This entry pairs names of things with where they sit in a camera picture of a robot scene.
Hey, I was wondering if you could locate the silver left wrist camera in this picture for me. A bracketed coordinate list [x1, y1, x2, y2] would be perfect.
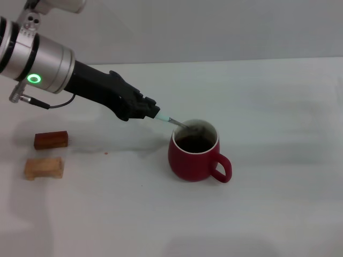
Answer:
[16, 0, 87, 36]

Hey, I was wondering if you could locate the dark coffee liquid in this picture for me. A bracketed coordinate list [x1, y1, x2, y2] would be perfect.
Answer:
[176, 135, 217, 153]

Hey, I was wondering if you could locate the dark reddish wooden block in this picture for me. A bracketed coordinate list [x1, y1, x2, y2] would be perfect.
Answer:
[34, 130, 69, 150]

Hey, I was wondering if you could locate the light wooden block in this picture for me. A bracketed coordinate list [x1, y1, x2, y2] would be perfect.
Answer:
[24, 157, 65, 180]

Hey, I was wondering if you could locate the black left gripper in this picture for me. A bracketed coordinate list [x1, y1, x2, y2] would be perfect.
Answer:
[63, 61, 161, 122]

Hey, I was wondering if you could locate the left arm cable with plug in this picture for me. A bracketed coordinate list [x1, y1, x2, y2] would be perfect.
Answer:
[9, 90, 77, 110]

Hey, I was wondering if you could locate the red ceramic mug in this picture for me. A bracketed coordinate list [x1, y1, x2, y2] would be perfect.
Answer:
[168, 118, 233, 184]

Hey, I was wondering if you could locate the light blue handled metal spoon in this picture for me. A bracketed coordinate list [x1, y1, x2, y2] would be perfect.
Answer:
[155, 112, 207, 134]

